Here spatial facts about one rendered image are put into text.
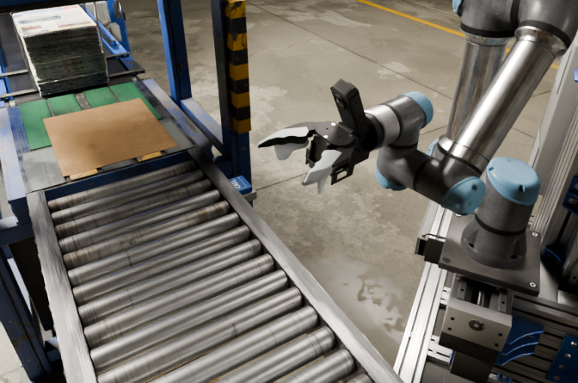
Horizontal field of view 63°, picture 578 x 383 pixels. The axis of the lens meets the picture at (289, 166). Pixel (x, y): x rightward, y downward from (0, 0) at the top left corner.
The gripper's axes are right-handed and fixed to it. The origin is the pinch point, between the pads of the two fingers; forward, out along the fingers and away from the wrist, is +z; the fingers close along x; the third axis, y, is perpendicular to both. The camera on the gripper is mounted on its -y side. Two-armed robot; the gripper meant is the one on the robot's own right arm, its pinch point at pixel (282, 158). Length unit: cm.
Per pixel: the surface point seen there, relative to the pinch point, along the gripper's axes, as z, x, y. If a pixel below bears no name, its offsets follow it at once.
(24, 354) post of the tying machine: 46, 76, 119
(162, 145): -17, 82, 55
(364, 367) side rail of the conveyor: -7.7, -20.8, 41.2
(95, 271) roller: 23, 38, 50
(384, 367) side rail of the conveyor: -10.7, -23.4, 40.8
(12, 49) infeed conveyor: -2, 222, 74
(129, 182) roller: 2, 68, 54
